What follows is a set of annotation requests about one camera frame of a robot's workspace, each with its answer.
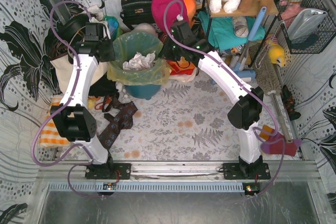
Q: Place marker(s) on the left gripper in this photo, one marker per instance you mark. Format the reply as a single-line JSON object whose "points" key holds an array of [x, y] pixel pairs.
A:
{"points": [[93, 30]]}

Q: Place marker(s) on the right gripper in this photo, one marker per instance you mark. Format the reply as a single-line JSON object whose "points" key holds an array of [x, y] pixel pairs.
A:
{"points": [[181, 31]]}

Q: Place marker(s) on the yellow trash bag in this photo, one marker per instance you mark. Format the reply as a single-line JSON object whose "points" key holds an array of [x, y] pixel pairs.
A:
{"points": [[125, 47]]}

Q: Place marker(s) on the teal trash bin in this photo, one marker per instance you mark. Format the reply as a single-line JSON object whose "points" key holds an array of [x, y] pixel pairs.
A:
{"points": [[143, 92]]}

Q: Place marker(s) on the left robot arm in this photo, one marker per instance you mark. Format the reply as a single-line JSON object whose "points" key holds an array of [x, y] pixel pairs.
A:
{"points": [[71, 117]]}

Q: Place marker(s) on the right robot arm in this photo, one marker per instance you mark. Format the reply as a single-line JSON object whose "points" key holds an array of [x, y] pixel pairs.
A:
{"points": [[245, 112]]}

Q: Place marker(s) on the rainbow striped bag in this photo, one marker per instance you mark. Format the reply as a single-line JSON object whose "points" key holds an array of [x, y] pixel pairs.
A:
{"points": [[181, 67]]}

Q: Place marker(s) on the colourful printed bag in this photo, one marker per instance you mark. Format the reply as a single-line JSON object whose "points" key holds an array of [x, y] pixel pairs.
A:
{"points": [[114, 27]]}

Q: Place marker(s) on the cream canvas tote bag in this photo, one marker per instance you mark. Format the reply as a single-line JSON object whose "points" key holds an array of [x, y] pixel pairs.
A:
{"points": [[100, 85]]}

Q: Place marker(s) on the crumpled white paper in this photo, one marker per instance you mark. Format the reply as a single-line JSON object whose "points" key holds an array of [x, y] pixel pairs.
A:
{"points": [[139, 62]]}

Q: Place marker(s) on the black leather handbag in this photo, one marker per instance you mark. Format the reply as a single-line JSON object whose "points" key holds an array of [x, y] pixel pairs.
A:
{"points": [[135, 12]]}

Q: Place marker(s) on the orange plush toy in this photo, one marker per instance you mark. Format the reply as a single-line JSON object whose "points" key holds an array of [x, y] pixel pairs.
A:
{"points": [[191, 10]]}

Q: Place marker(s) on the teal folded cloth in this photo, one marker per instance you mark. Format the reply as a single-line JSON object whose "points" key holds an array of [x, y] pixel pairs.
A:
{"points": [[222, 36]]}

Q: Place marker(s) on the brown patterned necktie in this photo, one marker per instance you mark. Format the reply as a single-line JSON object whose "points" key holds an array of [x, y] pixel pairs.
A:
{"points": [[122, 121]]}

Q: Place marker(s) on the grey rolled sock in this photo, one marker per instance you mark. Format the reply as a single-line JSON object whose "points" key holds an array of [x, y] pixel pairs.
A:
{"points": [[240, 26]]}

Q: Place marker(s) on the orange checkered towel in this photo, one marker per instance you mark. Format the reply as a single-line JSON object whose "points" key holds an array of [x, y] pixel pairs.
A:
{"points": [[50, 137]]}

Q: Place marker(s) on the wooden metal shelf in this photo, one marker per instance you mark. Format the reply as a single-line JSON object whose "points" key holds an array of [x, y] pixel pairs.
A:
{"points": [[252, 12]]}

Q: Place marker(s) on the silver foil pouch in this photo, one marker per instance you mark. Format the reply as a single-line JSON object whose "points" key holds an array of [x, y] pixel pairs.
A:
{"points": [[305, 23]]}

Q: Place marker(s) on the purple red sock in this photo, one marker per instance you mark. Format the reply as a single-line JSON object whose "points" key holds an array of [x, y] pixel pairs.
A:
{"points": [[275, 145]]}

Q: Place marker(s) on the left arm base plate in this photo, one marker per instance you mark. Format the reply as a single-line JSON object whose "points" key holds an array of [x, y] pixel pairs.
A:
{"points": [[123, 170]]}

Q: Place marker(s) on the black wire basket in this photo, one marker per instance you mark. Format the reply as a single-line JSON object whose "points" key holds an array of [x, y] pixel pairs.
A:
{"points": [[317, 41]]}

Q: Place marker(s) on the aluminium front rail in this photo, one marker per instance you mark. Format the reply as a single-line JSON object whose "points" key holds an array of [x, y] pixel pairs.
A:
{"points": [[172, 171]]}

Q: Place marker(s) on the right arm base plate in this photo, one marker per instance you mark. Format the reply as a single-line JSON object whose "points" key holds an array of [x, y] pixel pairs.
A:
{"points": [[234, 171]]}

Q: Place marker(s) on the grey cable duct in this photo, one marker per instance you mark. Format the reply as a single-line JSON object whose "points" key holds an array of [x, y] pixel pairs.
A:
{"points": [[160, 187]]}

